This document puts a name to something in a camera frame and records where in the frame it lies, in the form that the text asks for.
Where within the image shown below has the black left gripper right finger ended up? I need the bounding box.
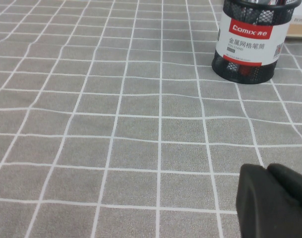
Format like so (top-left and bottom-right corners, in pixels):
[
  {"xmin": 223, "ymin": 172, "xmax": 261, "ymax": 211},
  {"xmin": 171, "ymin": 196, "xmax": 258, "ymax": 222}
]
[{"xmin": 267, "ymin": 163, "xmax": 302, "ymax": 213}]

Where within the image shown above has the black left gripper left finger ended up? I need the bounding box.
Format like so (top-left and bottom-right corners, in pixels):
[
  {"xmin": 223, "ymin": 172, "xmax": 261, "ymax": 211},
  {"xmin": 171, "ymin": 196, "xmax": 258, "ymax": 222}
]
[{"xmin": 236, "ymin": 163, "xmax": 302, "ymax": 238}]

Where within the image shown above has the black mesh pen holder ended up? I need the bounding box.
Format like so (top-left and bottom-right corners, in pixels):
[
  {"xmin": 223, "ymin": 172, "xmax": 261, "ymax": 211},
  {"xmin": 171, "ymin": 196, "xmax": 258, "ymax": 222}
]
[{"xmin": 211, "ymin": 0, "xmax": 302, "ymax": 84}]

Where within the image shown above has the grey checked tablecloth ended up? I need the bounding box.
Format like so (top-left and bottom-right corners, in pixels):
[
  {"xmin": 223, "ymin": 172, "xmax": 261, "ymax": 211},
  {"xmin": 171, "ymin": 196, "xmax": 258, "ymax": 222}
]
[{"xmin": 0, "ymin": 0, "xmax": 302, "ymax": 238}]

